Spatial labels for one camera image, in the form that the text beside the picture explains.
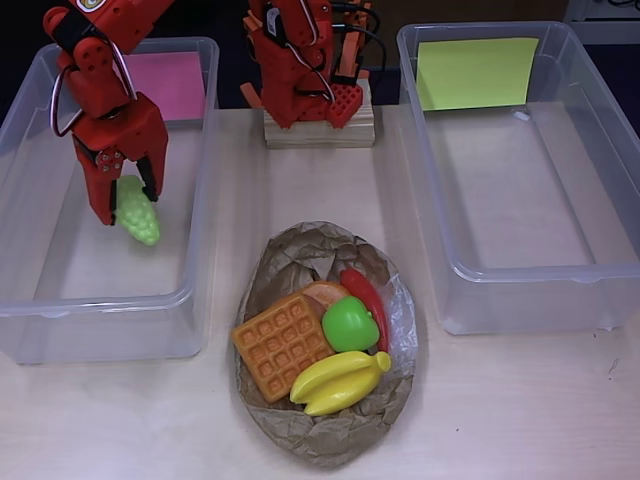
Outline light green toy grapes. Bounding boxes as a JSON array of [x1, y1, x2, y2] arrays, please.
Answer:
[[110, 174, 162, 247]]

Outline orange toy waffle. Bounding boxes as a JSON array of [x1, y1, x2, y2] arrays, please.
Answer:
[[230, 292, 337, 404]]

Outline brown toy donut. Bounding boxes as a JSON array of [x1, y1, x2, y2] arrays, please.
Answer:
[[302, 280, 354, 321]]

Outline green toy apple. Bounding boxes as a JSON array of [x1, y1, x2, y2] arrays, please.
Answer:
[[321, 295, 380, 352]]

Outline red toy chili pepper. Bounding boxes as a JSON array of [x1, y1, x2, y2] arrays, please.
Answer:
[[339, 268, 391, 354]]

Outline yellow toy banana bunch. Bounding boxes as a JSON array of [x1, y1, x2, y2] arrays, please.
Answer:
[[288, 350, 391, 417]]

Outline pink sticky note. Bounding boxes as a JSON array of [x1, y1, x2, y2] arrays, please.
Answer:
[[123, 51, 207, 122]]

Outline clear plastic bin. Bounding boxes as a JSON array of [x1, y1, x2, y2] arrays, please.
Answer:
[[0, 37, 221, 365], [397, 20, 640, 335]]

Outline yellow-green sticky note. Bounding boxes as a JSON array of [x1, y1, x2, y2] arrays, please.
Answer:
[[416, 37, 540, 112]]

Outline orange clamp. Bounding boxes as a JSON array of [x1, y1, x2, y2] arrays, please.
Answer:
[[239, 9, 266, 109], [332, 27, 370, 86]]

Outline plywood base block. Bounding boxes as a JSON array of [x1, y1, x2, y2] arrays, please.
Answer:
[[263, 82, 375, 150]]

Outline crumpled brown paper bag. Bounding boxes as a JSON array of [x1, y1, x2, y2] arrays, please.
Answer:
[[230, 220, 419, 470]]

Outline white desk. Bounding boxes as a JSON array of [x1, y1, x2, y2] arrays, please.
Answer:
[[564, 0, 640, 24]]

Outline white servo wire loop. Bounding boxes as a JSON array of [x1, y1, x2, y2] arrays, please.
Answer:
[[110, 37, 137, 101]]

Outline dark servo wire loop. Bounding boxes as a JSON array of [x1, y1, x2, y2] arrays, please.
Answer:
[[48, 68, 85, 137]]

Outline black power cable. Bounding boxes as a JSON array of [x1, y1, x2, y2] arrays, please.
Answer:
[[329, 1, 390, 71]]

